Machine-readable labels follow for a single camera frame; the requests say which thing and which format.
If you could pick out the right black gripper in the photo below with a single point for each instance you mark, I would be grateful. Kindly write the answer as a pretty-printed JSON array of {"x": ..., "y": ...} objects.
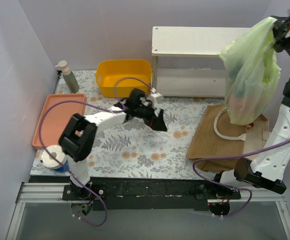
[{"x": 278, "y": 31}]

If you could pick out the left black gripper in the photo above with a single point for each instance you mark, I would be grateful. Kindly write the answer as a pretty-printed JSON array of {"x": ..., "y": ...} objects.
[{"x": 154, "y": 116}]

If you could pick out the green plastic grocery bag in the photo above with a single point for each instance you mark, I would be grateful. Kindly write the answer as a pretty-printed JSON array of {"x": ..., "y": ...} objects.
[{"x": 252, "y": 73}]

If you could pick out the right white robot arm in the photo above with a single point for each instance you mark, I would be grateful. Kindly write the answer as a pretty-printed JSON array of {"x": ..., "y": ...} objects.
[{"x": 267, "y": 168}]

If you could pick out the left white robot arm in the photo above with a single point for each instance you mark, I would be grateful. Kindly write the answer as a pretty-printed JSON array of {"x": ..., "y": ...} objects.
[{"x": 78, "y": 136}]

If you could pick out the floral table mat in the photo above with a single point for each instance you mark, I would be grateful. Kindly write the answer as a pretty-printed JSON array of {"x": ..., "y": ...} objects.
[{"x": 133, "y": 150}]

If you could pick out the brown jute tote bag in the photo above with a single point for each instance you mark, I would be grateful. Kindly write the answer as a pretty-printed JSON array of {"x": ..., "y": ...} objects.
[{"x": 206, "y": 143}]

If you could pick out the yellow plastic basket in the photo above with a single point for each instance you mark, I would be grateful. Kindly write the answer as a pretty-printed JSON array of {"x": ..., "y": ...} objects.
[{"x": 117, "y": 78}]

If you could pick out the white two-tier shelf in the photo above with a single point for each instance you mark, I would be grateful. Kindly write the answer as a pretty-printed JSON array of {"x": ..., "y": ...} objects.
[{"x": 186, "y": 62}]

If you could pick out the grey pump soap bottle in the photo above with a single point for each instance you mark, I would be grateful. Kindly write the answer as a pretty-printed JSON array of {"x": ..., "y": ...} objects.
[{"x": 68, "y": 76}]

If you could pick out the pink plastic tray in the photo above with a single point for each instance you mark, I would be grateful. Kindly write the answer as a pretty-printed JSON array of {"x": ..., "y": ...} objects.
[{"x": 57, "y": 119}]

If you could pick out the white blue tape roll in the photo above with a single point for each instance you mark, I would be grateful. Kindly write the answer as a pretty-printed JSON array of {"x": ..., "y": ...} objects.
[{"x": 53, "y": 158}]

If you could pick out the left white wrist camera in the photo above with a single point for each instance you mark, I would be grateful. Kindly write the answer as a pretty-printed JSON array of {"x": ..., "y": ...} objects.
[{"x": 154, "y": 97}]

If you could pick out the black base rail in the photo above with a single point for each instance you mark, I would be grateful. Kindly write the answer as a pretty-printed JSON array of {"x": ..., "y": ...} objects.
[{"x": 142, "y": 194}]

